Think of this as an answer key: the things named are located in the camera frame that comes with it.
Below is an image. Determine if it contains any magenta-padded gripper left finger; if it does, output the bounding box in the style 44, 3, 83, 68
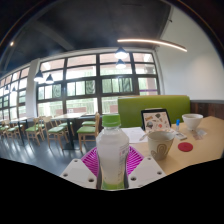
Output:
59, 147, 101, 190

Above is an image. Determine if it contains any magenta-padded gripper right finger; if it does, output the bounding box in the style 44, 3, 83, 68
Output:
126, 145, 167, 190

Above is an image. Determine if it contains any curved linear ceiling light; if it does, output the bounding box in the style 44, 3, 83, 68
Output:
116, 38, 188, 53

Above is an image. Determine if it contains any green upholstered booth bench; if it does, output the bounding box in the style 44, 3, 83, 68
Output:
117, 95, 192, 129

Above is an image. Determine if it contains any wooden dining table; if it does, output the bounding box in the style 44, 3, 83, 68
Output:
49, 112, 88, 151

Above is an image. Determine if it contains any clear green-capped drink bottle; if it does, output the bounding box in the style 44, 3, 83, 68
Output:
95, 113, 130, 192

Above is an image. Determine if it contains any group of pendant ceiling lamps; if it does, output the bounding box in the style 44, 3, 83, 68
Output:
3, 46, 129, 93

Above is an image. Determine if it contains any black-framed picture menu stand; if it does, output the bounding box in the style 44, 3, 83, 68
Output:
140, 108, 172, 132

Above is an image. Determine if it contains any beige swirl-patterned cup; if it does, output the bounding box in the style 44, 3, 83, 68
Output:
146, 130, 176, 161

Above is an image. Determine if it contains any white ceramic bowl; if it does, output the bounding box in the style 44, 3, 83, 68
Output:
181, 113, 204, 132

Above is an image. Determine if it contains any flat round red coaster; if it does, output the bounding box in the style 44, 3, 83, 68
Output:
177, 142, 194, 153

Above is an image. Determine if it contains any group of wooden green-seated chairs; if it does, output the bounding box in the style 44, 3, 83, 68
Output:
0, 112, 101, 152

